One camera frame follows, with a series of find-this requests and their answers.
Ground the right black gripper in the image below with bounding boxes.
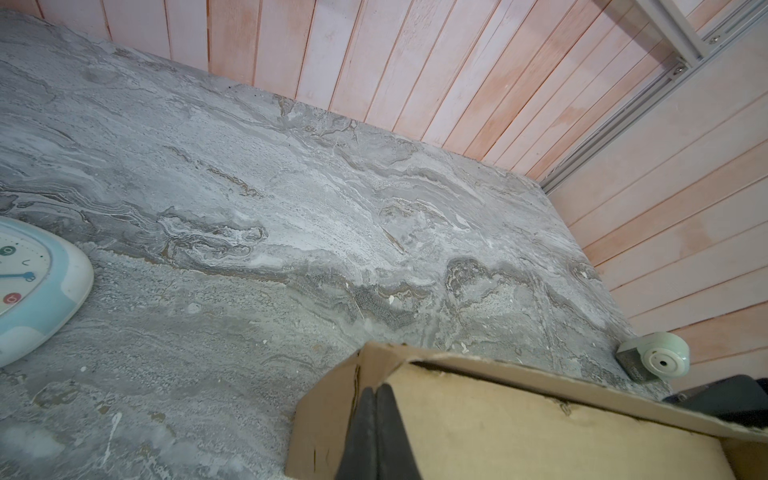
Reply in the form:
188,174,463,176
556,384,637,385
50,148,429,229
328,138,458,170
663,374,767,428

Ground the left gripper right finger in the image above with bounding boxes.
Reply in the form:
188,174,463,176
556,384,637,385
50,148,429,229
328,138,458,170
376,384,421,480

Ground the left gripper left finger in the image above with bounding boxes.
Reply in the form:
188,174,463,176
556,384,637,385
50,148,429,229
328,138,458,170
335,387,377,479

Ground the brown cardboard box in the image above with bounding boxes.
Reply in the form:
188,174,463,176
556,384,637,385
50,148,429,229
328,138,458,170
285,341,767,479

